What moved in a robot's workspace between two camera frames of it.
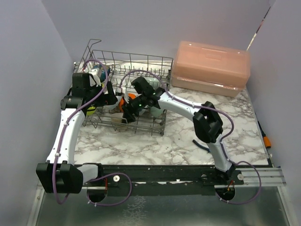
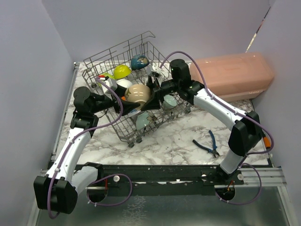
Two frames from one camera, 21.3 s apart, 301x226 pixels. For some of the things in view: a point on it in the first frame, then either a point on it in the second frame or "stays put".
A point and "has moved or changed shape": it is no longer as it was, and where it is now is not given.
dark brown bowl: (102, 72) -> (139, 61)
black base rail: (165, 180) stays put
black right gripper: (128, 111) -> (153, 102)
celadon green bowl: (155, 112) -> (141, 120)
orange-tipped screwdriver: (266, 140) stays put
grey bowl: (115, 105) has moved or changed shape
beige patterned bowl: (116, 117) has moved or changed shape
